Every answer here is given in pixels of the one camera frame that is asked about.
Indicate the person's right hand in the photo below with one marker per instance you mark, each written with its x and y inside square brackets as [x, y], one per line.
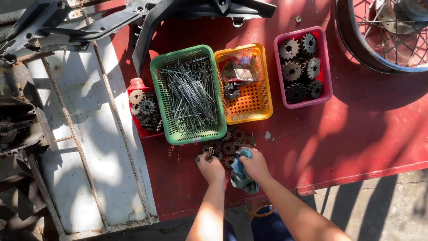
[257, 165]

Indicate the white rusty metal rack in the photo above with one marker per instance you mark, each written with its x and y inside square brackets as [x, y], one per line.
[100, 134]

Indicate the dark scrap machine parts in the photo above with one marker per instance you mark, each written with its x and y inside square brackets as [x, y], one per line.
[23, 200]

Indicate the person's left hand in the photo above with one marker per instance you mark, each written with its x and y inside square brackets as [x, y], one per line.
[212, 170]

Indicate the person's right fingers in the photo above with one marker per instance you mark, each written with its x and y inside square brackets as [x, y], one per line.
[246, 157]

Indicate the red cut-open oil container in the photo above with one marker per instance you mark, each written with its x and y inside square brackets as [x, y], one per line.
[135, 85]

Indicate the heap of rusty sprockets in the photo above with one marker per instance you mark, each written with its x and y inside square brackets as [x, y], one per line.
[232, 144]

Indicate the pink plastic basket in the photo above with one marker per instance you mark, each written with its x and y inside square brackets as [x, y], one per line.
[326, 67]

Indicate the greasy motorcycle engine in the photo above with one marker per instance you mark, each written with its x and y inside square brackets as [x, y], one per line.
[20, 117]

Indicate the orange stool rim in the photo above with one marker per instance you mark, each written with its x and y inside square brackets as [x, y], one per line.
[249, 212]

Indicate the black motorcycle frame part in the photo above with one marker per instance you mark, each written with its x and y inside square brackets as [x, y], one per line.
[147, 40]

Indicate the blue-grey cleaning cloth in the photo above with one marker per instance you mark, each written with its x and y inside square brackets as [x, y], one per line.
[241, 177]

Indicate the stack of greasy sprockets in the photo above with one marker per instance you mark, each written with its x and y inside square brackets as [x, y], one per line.
[146, 108]

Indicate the green plastic basket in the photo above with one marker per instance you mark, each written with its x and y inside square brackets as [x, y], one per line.
[157, 83]

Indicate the bundle of metal spokes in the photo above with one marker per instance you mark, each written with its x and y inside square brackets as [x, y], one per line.
[190, 93]

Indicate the single dark sprocket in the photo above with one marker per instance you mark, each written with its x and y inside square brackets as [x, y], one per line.
[231, 91]

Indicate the small metal gear part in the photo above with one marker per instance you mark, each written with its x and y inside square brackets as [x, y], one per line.
[210, 152]

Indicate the spoked motorcycle wheel rim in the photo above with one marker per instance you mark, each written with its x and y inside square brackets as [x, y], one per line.
[384, 40]

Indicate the person's left fingers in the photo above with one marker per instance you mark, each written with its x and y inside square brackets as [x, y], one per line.
[204, 159]

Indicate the person's blue trousers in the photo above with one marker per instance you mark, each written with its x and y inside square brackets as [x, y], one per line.
[267, 227]

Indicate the yellow plastic basket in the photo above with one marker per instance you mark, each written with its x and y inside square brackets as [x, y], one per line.
[249, 107]

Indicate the crumpled clear plastic bag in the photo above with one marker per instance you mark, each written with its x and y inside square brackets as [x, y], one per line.
[241, 70]

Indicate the group of dark toothed sprockets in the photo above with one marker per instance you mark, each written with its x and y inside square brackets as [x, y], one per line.
[296, 72]

